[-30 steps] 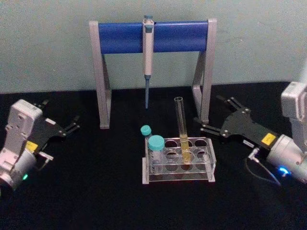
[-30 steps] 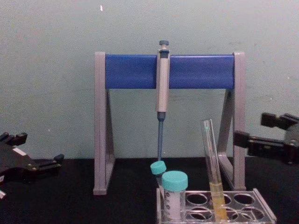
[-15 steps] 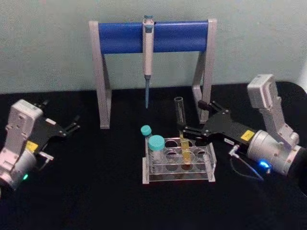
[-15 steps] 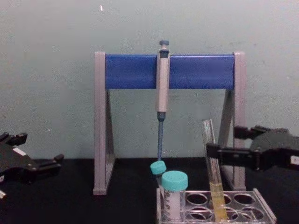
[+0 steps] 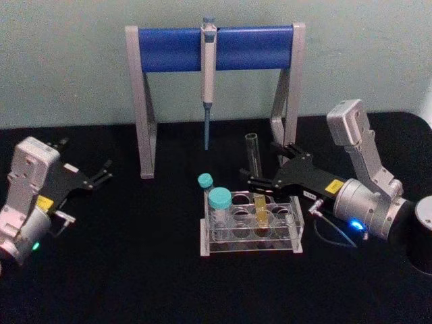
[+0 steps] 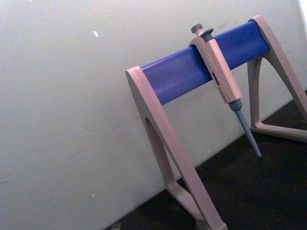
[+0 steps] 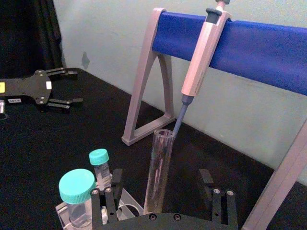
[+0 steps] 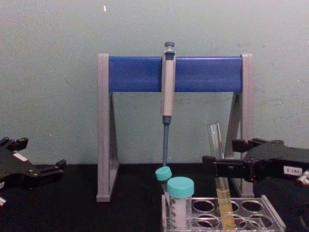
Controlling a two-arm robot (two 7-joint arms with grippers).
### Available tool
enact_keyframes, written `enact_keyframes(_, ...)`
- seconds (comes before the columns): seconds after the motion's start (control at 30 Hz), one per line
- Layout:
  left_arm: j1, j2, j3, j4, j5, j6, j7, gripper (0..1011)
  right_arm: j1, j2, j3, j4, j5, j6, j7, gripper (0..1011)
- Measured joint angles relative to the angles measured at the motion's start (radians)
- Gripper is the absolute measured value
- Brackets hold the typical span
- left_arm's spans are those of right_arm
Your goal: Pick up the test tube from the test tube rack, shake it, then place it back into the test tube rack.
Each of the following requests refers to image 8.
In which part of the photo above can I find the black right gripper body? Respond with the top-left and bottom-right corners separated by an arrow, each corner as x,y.
243,142 -> 309,181

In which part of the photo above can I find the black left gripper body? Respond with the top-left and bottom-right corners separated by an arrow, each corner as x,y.
0,145 -> 40,192

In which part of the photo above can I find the glass test tube yellow liquid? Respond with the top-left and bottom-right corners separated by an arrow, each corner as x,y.
207,123 -> 237,231

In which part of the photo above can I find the large tube with teal cap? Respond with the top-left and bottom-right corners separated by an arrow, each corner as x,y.
167,176 -> 195,230

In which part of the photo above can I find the clear plastic tube rack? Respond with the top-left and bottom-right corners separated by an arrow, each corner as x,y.
161,194 -> 287,232

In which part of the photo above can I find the small tube with teal cap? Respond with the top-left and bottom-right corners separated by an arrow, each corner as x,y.
154,166 -> 173,195

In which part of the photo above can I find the grey and blue pipette stand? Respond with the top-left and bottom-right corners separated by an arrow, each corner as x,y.
96,53 -> 255,203

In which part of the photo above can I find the grey pipette with blue tip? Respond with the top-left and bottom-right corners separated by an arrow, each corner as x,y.
160,41 -> 177,168

